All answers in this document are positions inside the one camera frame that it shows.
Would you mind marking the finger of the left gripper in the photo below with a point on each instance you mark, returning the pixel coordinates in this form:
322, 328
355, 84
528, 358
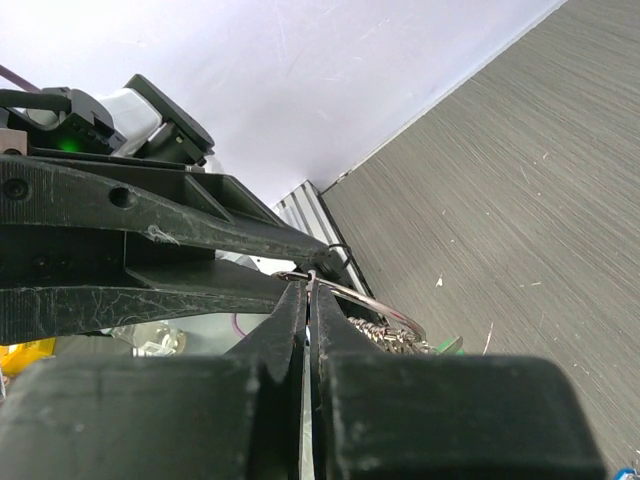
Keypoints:
171, 206
42, 309

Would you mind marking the blue tagged key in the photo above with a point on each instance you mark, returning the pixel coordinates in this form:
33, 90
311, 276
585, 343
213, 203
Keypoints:
627, 473

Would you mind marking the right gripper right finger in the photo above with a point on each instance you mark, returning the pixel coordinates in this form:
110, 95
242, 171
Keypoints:
379, 415

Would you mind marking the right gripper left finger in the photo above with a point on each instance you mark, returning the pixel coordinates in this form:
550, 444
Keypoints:
230, 416

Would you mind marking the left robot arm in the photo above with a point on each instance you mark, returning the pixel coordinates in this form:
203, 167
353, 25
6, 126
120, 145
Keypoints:
140, 126

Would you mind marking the aluminium corner profile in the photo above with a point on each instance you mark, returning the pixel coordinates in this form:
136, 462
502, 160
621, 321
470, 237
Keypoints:
305, 210

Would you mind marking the metal keyring with keys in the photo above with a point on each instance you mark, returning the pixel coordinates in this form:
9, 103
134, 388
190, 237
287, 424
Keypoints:
394, 332

